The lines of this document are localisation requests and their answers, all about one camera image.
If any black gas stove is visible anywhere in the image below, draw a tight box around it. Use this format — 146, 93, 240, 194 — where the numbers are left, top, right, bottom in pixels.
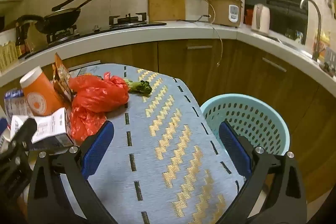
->
25, 13, 167, 60

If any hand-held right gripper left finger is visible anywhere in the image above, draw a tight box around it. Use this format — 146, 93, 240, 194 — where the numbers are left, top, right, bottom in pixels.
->
28, 120, 118, 224

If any broccoli floret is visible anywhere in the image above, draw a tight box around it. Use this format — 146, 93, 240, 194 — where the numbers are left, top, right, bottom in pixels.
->
125, 79, 153, 95

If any orange snack packet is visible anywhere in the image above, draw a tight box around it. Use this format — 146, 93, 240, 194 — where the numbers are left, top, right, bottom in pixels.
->
52, 53, 76, 104

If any red container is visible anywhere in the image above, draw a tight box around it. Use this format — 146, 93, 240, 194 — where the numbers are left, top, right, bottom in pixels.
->
244, 9, 254, 25

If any blue patterned tablecloth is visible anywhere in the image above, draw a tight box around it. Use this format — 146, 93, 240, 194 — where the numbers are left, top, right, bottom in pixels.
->
26, 63, 248, 224

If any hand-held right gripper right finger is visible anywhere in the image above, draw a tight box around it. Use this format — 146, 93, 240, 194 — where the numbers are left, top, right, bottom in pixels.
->
218, 120, 307, 224

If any blue white milk carton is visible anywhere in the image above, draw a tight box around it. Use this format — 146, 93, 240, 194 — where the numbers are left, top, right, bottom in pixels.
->
4, 88, 34, 125

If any white electric kettle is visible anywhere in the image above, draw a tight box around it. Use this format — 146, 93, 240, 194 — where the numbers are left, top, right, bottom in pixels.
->
251, 4, 271, 35

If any light blue perforated plastic basket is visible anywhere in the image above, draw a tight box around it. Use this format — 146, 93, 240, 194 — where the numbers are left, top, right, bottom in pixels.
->
200, 93, 290, 157

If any grey sink caddy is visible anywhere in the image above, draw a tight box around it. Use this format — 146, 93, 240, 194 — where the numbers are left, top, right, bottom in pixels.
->
319, 46, 336, 73

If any orange bottle with white cap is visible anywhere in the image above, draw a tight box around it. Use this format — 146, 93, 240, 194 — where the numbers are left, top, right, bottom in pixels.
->
20, 67, 65, 117

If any red plastic bag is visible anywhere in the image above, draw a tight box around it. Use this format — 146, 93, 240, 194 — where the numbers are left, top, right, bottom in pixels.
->
69, 72, 130, 142

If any black wok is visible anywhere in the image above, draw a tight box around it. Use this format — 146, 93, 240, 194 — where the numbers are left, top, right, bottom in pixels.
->
34, 0, 93, 33

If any chrome sink faucet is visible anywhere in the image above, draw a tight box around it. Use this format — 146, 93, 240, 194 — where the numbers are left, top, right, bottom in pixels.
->
301, 0, 323, 62

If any dark sauce bottle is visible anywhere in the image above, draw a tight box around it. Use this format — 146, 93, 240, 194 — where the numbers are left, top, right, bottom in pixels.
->
15, 23, 30, 58

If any rice cooker power cable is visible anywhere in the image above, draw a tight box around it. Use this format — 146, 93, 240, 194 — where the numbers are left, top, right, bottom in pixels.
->
177, 14, 223, 67

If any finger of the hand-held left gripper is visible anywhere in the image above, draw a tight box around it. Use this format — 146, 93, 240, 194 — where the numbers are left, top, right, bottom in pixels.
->
0, 117, 37, 204

